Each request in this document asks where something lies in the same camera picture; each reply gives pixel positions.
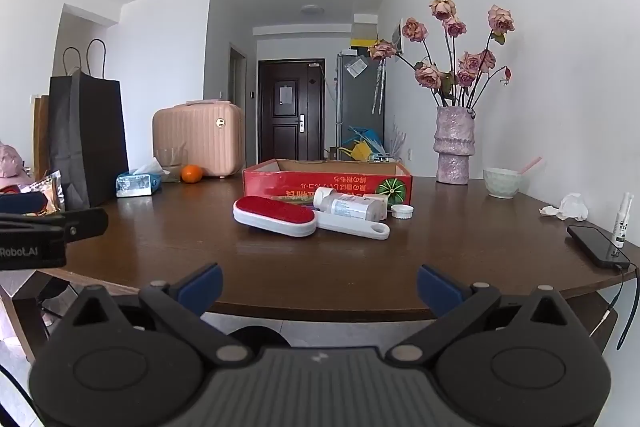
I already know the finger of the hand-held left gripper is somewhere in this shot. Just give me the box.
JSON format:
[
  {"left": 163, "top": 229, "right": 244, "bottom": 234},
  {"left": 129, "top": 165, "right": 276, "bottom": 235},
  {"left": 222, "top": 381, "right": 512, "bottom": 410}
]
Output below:
[{"left": 0, "top": 208, "right": 109, "bottom": 242}]

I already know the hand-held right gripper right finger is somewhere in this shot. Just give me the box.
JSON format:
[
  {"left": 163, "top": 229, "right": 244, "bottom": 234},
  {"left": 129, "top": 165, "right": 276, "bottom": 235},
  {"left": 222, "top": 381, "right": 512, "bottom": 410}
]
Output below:
[{"left": 387, "top": 263, "right": 583, "bottom": 364}]

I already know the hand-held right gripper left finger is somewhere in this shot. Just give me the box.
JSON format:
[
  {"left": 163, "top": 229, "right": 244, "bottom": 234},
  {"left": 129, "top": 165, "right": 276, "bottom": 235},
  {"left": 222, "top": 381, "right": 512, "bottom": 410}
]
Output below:
[{"left": 59, "top": 263, "right": 253, "bottom": 364}]

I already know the red and white lint brush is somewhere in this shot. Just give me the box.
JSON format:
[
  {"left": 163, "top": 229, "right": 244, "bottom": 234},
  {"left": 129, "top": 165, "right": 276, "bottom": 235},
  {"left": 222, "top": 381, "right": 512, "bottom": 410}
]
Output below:
[{"left": 233, "top": 195, "right": 391, "bottom": 241}]

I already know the white plastic bottle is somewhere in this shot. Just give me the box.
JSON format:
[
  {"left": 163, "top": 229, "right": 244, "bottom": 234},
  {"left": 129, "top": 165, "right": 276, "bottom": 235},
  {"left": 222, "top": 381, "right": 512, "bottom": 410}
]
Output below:
[{"left": 313, "top": 187, "right": 388, "bottom": 222}]

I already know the red cardboard box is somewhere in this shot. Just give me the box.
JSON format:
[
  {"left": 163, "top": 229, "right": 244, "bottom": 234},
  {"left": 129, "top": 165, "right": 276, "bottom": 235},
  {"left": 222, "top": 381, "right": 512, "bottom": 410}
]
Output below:
[{"left": 243, "top": 158, "right": 413, "bottom": 210}]

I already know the foil snack bag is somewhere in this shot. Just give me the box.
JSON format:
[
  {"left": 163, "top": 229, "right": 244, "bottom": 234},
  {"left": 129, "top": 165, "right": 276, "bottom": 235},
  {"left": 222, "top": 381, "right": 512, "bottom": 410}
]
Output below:
[{"left": 27, "top": 170, "right": 66, "bottom": 214}]

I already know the blue tissue pack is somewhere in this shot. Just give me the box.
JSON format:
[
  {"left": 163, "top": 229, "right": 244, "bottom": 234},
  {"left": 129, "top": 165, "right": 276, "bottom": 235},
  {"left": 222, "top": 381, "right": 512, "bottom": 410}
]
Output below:
[{"left": 116, "top": 159, "right": 171, "bottom": 198}]

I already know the black paper bag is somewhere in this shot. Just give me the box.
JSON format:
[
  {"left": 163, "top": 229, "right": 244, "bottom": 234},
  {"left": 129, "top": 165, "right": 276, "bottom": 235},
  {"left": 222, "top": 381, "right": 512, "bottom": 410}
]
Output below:
[{"left": 47, "top": 39, "right": 130, "bottom": 210}]

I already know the clear plastic cup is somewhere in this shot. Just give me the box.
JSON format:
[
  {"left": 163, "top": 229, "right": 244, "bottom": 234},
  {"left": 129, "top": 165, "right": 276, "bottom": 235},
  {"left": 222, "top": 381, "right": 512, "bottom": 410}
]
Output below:
[{"left": 155, "top": 148, "right": 188, "bottom": 182}]

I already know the white ceramic bowl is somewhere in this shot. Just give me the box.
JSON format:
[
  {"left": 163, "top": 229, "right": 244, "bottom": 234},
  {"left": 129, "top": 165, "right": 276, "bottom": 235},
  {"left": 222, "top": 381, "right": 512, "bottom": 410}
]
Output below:
[{"left": 482, "top": 167, "right": 522, "bottom": 200}]

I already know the pink ceramic vase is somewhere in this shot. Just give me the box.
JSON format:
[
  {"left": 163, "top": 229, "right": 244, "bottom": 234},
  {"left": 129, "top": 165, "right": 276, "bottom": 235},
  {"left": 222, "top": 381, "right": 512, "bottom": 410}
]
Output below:
[{"left": 433, "top": 106, "right": 477, "bottom": 185}]

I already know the pink suitcase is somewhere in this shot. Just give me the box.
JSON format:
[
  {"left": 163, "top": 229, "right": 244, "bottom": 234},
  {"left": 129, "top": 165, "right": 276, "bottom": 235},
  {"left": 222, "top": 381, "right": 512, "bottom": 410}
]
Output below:
[{"left": 152, "top": 101, "right": 246, "bottom": 180}]

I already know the crumpled white tissue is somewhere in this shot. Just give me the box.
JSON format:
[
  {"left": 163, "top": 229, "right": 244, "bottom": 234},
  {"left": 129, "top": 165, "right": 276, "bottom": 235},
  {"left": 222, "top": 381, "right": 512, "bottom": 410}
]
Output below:
[{"left": 539, "top": 193, "right": 590, "bottom": 222}]

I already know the black smartphone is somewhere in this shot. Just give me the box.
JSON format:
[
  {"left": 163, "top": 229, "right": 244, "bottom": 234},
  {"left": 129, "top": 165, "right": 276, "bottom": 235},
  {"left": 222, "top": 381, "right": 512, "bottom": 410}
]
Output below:
[{"left": 566, "top": 225, "right": 632, "bottom": 270}]

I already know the blue and yellow umbrella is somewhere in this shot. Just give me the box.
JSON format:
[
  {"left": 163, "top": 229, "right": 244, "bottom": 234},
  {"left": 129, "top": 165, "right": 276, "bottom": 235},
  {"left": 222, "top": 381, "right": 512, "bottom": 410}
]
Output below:
[{"left": 337, "top": 125, "right": 386, "bottom": 160}]

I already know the grey interior door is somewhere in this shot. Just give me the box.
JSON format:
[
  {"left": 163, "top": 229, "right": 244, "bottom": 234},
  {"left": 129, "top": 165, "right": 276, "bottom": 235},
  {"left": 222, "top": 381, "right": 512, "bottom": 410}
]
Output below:
[{"left": 229, "top": 43, "right": 248, "bottom": 168}]

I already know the white spray bottle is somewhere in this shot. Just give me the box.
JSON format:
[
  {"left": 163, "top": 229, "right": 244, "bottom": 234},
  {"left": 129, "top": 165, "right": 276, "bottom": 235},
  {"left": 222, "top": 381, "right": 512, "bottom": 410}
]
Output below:
[{"left": 612, "top": 193, "right": 633, "bottom": 249}]

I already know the dark brown entrance door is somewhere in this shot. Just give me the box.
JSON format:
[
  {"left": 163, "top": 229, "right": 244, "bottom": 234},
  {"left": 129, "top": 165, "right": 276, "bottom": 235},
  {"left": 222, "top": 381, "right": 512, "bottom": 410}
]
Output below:
[{"left": 258, "top": 59, "right": 326, "bottom": 162}]

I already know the grey refrigerator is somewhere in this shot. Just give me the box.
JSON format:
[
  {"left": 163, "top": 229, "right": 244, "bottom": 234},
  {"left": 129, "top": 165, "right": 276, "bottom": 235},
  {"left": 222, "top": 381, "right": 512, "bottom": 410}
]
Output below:
[{"left": 335, "top": 49, "right": 386, "bottom": 158}]

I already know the bunch of dried pink roses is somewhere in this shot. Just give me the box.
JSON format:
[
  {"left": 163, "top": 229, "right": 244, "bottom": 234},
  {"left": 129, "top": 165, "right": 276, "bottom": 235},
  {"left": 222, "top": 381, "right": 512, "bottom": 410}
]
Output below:
[{"left": 368, "top": 0, "right": 516, "bottom": 110}]

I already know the black cable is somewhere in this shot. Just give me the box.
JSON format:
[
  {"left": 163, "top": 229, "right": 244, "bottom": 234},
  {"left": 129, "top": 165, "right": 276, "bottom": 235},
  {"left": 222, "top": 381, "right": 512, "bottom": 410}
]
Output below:
[{"left": 590, "top": 263, "right": 640, "bottom": 350}]

